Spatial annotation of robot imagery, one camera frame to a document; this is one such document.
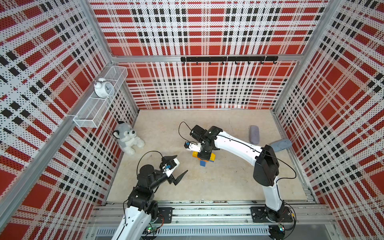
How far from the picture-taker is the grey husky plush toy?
0.85 meters

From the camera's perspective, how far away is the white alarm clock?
2.31 ft

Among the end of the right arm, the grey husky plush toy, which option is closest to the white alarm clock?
the grey husky plush toy

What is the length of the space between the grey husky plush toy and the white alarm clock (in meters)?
0.20
